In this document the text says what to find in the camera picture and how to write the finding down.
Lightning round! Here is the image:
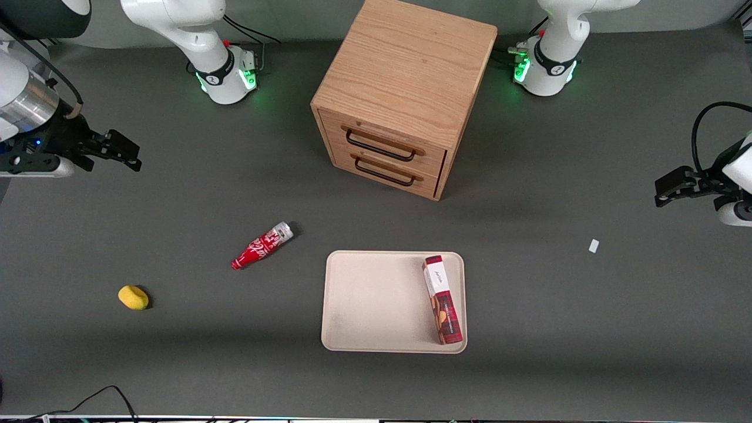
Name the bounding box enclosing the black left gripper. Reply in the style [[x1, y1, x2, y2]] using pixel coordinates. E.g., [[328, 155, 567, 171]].
[[654, 143, 745, 213]]

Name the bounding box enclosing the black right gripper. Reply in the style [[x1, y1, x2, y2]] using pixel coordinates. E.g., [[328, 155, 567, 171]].
[[0, 112, 143, 175]]

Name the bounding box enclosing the red coke bottle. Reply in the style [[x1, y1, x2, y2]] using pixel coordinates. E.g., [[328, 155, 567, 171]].
[[230, 221, 294, 271]]

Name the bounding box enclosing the beige plastic tray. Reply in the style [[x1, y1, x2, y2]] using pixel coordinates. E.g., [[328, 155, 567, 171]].
[[321, 250, 468, 354]]

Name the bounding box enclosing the small yellow lemon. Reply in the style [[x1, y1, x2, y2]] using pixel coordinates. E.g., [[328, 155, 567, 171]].
[[117, 285, 150, 311]]

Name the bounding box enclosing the wooden drawer front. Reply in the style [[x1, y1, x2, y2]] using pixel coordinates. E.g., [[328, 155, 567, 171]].
[[329, 143, 444, 200], [319, 109, 448, 177]]

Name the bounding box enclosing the red tartan shortbread box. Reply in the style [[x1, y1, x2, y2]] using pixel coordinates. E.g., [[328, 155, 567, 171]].
[[422, 255, 464, 345]]

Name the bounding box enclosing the wooden drawer cabinet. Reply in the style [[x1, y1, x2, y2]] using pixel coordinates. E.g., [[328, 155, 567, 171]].
[[310, 0, 499, 202]]

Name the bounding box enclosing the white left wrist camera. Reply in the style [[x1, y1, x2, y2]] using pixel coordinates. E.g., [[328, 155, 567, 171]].
[[718, 197, 752, 228]]

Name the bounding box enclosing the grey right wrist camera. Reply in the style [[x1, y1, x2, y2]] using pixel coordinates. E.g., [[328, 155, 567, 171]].
[[0, 156, 76, 179]]

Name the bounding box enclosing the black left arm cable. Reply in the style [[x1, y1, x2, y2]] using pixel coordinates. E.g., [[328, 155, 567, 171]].
[[691, 101, 752, 174]]

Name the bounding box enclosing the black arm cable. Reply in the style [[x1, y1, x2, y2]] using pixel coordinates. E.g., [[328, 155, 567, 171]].
[[691, 101, 752, 174], [0, 22, 85, 120]]

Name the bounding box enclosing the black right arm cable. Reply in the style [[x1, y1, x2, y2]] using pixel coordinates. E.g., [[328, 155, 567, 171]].
[[0, 22, 85, 120]]

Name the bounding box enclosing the black right base cable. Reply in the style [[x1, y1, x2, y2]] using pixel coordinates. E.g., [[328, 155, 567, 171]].
[[222, 14, 283, 76]]

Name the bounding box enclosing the black base cable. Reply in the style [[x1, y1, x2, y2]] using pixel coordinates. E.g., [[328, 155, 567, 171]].
[[492, 16, 548, 66], [222, 14, 283, 76]]

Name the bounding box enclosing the black table edge cable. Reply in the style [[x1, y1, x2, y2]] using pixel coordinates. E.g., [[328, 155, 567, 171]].
[[0, 385, 139, 423]]

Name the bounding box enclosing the black left base cable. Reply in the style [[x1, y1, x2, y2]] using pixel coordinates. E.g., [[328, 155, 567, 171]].
[[492, 16, 548, 66]]

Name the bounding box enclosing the dark metal drawer handle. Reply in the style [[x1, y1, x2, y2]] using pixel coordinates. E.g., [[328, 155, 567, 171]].
[[354, 153, 424, 188], [345, 126, 427, 163]]

